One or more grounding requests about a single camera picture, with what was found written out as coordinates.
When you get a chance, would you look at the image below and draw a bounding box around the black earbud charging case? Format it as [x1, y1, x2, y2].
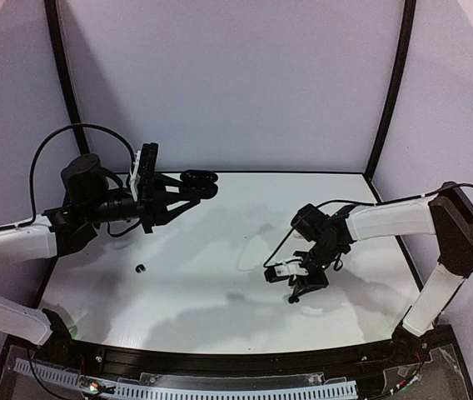
[179, 169, 218, 199]

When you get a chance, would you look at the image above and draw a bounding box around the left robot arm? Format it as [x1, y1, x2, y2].
[0, 144, 217, 346]

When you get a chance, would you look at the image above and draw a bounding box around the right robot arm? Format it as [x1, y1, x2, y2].
[274, 182, 473, 338]

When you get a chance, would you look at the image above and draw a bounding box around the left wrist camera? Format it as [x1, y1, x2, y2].
[132, 142, 158, 182]

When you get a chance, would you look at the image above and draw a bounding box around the black front frame rail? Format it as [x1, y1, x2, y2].
[66, 341, 398, 378]

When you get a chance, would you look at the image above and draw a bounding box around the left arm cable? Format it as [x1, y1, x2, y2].
[0, 123, 137, 238]

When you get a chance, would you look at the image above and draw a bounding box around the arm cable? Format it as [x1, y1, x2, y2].
[0, 123, 137, 238]
[263, 181, 473, 268]

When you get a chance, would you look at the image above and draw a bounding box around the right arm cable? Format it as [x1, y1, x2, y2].
[263, 181, 473, 268]

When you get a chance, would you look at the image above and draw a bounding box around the white slotted cable duct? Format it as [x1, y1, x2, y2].
[12, 357, 358, 400]

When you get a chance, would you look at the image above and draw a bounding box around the left black frame post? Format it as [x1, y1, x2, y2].
[43, 0, 92, 155]

